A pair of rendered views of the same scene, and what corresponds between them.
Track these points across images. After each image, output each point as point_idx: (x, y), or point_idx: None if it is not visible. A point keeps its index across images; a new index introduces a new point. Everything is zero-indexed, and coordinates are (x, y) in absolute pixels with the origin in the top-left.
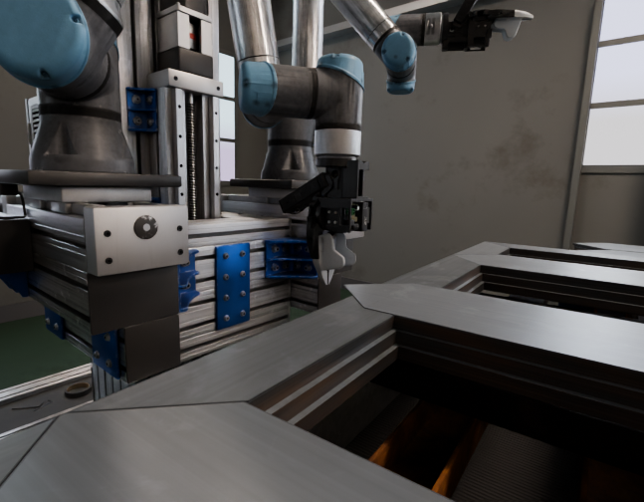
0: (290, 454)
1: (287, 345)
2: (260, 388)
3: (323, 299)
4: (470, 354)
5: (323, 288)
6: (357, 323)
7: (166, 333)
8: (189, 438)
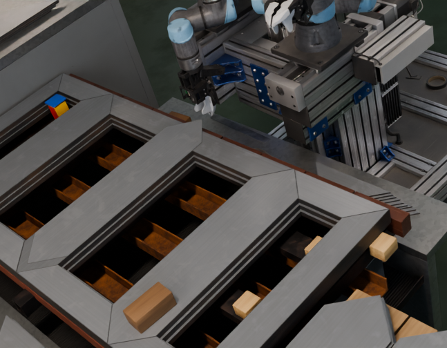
0: (92, 121)
1: (136, 114)
2: (114, 114)
3: (289, 130)
4: None
5: (287, 124)
6: (150, 126)
7: None
8: (100, 110)
